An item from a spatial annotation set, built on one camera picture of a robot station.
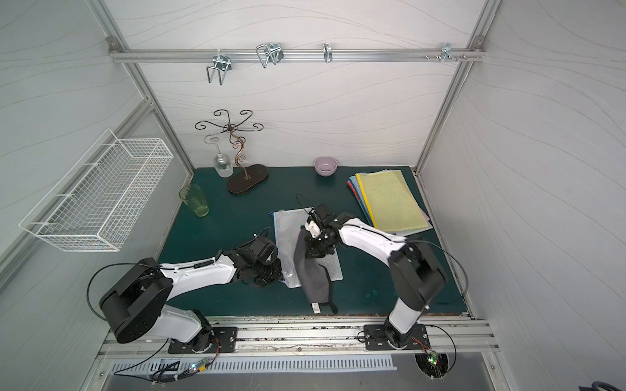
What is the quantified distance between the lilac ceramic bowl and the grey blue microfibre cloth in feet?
1.51

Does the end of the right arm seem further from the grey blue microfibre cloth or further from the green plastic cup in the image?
the green plastic cup

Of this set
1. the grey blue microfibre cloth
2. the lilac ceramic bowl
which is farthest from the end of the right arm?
the lilac ceramic bowl

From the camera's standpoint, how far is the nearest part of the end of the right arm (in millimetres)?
646

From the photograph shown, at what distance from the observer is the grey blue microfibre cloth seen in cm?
82

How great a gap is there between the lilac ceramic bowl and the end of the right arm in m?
0.39

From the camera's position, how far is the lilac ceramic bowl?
46.6 inches

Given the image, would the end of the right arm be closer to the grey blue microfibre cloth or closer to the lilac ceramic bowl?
the grey blue microfibre cloth

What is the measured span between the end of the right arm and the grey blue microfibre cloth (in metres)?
0.04
